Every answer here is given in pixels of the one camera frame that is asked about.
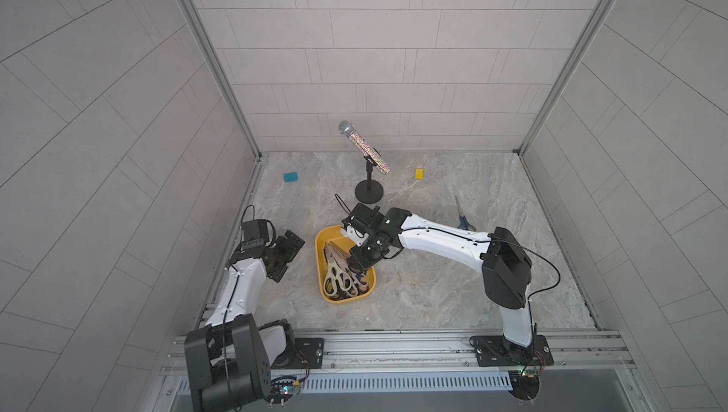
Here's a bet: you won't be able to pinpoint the cream handled scissors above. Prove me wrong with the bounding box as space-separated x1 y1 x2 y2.
323 244 352 294

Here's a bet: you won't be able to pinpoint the yellow storage box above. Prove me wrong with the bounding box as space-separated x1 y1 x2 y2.
316 226 377 304

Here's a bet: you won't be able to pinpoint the blue handled scissors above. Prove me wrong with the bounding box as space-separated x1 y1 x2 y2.
455 196 476 232

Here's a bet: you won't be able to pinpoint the black handled scissors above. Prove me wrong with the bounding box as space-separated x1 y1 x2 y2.
345 281 364 299

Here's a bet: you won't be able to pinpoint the large black scissors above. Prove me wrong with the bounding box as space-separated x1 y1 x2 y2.
324 289 349 301

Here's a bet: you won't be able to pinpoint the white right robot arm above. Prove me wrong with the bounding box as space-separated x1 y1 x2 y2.
341 204 535 349

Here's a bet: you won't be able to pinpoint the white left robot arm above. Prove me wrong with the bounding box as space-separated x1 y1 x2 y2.
184 230 304 411

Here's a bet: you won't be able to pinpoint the black microphone stand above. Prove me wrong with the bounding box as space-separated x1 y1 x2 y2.
355 156 384 205

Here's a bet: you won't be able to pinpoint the teal block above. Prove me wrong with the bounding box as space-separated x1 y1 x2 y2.
284 172 299 183

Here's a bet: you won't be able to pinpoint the glitter microphone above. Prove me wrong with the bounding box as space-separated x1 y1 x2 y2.
339 120 390 175

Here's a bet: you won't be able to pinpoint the white vent grille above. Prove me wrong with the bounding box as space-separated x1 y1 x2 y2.
301 371 513 394

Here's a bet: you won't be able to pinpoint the left circuit board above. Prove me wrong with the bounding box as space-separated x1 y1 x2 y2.
268 375 303 407

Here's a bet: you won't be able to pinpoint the circuit board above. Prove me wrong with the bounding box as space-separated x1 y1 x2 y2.
268 375 303 407
508 371 540 402

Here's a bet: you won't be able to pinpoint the right circuit board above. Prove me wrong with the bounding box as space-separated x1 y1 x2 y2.
508 371 540 402

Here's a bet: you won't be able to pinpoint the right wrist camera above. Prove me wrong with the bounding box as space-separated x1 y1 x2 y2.
342 203 384 238

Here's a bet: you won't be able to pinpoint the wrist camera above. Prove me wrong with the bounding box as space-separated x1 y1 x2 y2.
342 203 384 238
241 219 271 246

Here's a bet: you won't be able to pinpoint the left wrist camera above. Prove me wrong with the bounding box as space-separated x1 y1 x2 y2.
241 219 271 246

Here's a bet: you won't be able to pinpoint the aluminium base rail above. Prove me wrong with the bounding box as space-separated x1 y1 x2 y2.
158 329 635 376

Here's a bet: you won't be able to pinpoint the aluminium corner post left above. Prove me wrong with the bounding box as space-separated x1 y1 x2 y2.
176 0 263 162

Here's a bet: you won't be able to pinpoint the aluminium corner post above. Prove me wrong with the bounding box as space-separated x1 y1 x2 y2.
176 0 263 162
517 0 617 159

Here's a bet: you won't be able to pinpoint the aluminium corner post right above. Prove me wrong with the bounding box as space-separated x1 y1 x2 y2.
517 0 617 159

